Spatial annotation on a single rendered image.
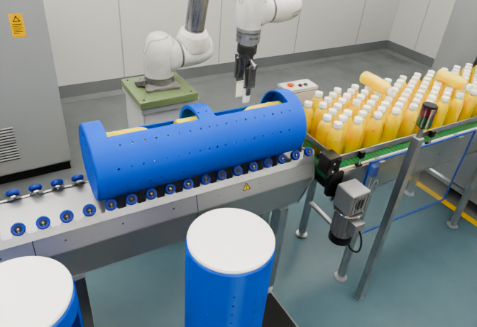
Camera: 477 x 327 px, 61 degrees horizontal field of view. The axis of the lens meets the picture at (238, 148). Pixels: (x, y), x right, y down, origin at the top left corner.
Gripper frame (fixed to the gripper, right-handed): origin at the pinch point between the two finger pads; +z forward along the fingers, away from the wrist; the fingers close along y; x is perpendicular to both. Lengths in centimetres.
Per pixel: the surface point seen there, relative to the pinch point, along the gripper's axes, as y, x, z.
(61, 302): 51, -80, 23
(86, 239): 13, -68, 41
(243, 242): 52, -27, 23
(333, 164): 25, 35, 29
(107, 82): -281, 7, 115
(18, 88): -153, -77, 53
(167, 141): 10.7, -36.1, 8.5
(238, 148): 14.0, -8.3, 16.4
